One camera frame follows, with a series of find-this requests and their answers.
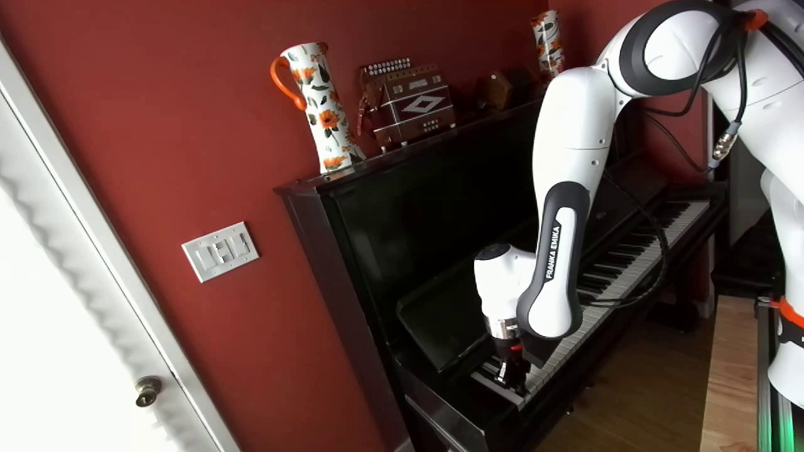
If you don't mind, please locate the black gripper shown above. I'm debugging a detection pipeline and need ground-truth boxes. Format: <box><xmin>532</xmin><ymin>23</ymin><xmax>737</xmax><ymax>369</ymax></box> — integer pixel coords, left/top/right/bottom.
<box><xmin>488</xmin><ymin>320</ymin><xmax>539</xmax><ymax>396</ymax></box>

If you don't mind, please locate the floral white ceramic pitcher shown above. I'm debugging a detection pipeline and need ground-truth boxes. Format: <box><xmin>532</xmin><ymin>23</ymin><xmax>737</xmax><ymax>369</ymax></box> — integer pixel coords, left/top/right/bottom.
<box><xmin>270</xmin><ymin>41</ymin><xmax>370</xmax><ymax>179</ymax></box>

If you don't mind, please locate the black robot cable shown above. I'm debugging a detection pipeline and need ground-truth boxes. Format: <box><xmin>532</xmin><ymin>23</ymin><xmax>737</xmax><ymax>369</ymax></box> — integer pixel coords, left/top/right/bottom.
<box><xmin>586</xmin><ymin>4</ymin><xmax>753</xmax><ymax>310</ymax></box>

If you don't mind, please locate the orange cable strap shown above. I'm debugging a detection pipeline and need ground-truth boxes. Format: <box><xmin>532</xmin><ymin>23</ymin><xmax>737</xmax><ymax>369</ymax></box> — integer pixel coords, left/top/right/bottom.
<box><xmin>772</xmin><ymin>297</ymin><xmax>804</xmax><ymax>333</ymax></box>
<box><xmin>738</xmin><ymin>7</ymin><xmax>772</xmax><ymax>35</ymax></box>

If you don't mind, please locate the white door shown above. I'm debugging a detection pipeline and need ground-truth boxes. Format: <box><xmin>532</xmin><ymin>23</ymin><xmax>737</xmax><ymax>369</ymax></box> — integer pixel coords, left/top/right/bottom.
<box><xmin>0</xmin><ymin>41</ymin><xmax>242</xmax><ymax>452</ymax></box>

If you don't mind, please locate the small floral vase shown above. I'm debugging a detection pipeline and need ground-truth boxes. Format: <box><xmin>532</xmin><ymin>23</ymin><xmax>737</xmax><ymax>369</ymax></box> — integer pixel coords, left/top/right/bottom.
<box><xmin>531</xmin><ymin>7</ymin><xmax>569</xmax><ymax>81</ymax></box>

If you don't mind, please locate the metal door knob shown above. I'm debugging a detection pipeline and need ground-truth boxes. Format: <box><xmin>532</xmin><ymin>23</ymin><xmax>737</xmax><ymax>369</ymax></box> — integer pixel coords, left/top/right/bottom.
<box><xmin>134</xmin><ymin>373</ymin><xmax>166</xmax><ymax>408</ymax></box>

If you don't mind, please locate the white light switch plate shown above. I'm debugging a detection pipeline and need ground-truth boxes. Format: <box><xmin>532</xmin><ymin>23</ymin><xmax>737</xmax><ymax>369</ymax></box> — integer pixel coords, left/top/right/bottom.
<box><xmin>182</xmin><ymin>218</ymin><xmax>262</xmax><ymax>287</ymax></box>

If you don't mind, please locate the black piano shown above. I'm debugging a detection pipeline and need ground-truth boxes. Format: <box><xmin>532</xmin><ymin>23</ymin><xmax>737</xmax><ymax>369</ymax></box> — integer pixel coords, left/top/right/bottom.
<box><xmin>275</xmin><ymin>83</ymin><xmax>732</xmax><ymax>452</ymax></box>

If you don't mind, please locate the small dark brown ornament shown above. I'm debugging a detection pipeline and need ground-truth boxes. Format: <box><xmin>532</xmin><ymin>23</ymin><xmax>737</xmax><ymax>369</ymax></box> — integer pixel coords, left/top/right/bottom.
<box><xmin>481</xmin><ymin>71</ymin><xmax>515</xmax><ymax>115</ymax></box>

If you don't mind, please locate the wooden table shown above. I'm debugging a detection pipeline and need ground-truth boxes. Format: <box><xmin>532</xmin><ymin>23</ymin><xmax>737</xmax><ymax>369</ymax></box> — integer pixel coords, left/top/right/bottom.
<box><xmin>699</xmin><ymin>292</ymin><xmax>767</xmax><ymax>452</ymax></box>

